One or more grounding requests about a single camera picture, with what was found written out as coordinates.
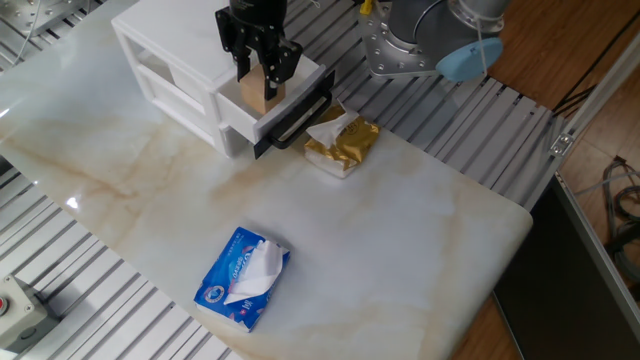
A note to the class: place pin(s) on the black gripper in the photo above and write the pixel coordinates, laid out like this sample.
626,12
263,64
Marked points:
257,17

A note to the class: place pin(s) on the wooden cube block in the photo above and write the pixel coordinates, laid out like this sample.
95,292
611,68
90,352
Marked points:
254,95

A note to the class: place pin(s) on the white drawer cabinet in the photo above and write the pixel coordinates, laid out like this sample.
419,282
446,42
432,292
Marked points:
170,30

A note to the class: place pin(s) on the yellow plug connector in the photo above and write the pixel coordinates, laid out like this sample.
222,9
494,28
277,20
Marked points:
366,6

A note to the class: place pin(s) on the gold tissue pack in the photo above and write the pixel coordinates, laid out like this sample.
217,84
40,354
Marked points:
350,145

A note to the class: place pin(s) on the white marble slab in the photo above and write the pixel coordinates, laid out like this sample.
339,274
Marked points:
350,250

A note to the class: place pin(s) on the blue tissue pack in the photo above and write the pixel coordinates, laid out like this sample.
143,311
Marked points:
225,280

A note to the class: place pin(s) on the grey metal plate with screws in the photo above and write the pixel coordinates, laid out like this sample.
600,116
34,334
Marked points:
30,15

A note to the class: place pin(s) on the emergency stop button box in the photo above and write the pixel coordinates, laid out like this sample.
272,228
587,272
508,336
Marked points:
15,310

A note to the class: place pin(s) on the black flat panel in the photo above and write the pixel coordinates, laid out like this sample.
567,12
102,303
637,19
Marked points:
560,300

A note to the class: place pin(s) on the aluminium frame rail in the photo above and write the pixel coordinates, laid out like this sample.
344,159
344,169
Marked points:
600,85
595,240

